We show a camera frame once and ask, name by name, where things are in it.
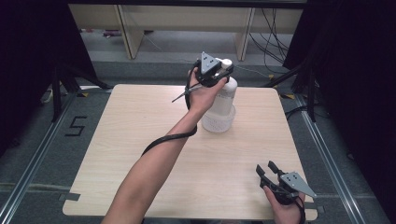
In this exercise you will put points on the person's left hand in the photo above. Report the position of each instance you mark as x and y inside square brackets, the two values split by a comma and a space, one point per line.
[202, 98]

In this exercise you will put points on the person's right hand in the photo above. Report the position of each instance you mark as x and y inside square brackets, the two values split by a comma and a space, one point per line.
[288, 214]

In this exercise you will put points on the metal floor rail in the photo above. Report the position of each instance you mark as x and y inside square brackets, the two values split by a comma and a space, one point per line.
[34, 161]
[330, 165]

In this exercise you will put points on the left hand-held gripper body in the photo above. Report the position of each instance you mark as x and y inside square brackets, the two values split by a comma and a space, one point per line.
[208, 70]

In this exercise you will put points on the grey tape strip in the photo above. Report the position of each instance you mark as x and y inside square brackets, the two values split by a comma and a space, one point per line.
[316, 209]
[70, 197]

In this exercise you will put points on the white plastic basket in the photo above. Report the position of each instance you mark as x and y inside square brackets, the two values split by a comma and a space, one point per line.
[218, 124]

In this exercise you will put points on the black metal stand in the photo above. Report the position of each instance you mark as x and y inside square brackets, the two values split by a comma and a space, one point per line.
[56, 96]
[311, 99]

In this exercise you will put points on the white pump bottle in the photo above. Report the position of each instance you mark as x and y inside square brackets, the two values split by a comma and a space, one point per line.
[227, 96]

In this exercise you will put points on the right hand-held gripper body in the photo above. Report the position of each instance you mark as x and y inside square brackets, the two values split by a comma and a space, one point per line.
[295, 185]

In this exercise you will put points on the light wooden desk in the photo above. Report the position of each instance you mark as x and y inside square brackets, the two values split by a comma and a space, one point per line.
[186, 17]

